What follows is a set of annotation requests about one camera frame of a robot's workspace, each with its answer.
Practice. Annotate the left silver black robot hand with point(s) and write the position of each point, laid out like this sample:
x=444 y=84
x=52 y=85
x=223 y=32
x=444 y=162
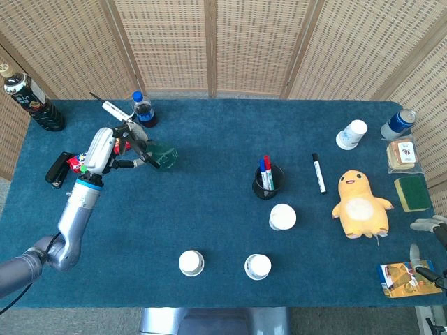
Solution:
x=99 y=153

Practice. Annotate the white paper cup blue flower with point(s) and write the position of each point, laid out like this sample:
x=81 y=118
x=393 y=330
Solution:
x=257 y=266
x=283 y=217

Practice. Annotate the green toy brick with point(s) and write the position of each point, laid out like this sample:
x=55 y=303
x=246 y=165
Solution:
x=84 y=169

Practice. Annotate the yellow plush toy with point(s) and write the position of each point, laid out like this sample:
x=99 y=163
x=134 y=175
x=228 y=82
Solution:
x=359 y=206

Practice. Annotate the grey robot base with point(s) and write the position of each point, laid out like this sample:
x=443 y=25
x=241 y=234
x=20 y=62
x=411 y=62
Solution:
x=213 y=321

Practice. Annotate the black stapler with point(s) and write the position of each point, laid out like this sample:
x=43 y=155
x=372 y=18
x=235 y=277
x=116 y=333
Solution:
x=59 y=171

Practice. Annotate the black mesh pen holder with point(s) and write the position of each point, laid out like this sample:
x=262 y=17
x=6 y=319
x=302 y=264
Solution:
x=258 y=191

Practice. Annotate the blue soda can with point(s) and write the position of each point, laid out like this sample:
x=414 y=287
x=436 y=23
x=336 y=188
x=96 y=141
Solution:
x=398 y=124

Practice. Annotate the cola bottle blue cap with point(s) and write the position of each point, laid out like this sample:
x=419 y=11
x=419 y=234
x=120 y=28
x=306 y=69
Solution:
x=145 y=113

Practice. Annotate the blue carpet table mat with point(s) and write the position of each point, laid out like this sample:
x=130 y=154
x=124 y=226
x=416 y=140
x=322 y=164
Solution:
x=216 y=146

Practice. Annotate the stacked white paper cups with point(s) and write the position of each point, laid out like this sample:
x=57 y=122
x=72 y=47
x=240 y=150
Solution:
x=351 y=134

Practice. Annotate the blue cap marker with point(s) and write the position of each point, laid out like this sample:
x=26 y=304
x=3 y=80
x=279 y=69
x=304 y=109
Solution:
x=262 y=171

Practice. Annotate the dark tea bottle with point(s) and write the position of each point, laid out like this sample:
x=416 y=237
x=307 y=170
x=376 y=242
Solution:
x=42 y=108

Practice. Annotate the packaged sandwich biscuits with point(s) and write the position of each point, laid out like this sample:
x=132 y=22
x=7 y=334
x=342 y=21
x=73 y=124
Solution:
x=401 y=155

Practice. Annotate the white utility knife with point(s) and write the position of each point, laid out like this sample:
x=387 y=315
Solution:
x=113 y=110

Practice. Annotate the red cap marker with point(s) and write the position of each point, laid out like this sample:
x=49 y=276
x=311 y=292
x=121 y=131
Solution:
x=267 y=165

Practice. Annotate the green spray bottle black nozzle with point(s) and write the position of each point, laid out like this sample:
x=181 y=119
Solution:
x=166 y=155

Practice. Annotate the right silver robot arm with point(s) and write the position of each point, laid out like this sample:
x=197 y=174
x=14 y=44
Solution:
x=436 y=321

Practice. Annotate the green yellow sponge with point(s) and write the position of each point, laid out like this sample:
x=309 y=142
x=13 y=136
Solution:
x=413 y=193

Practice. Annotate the red biscuit packet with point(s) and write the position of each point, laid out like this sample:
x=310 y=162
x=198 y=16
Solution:
x=75 y=163

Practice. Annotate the woven wooden folding screen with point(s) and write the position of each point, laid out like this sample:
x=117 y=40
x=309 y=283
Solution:
x=174 y=42

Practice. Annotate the white paper cup green leaves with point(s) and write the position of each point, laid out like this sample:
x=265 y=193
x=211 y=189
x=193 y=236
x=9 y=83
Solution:
x=191 y=262

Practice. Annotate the small yellow printed box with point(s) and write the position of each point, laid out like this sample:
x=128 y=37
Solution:
x=398 y=279

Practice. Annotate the black cap white marker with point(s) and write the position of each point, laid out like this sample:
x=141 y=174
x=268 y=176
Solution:
x=318 y=174

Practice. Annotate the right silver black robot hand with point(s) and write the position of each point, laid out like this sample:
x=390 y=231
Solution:
x=441 y=240

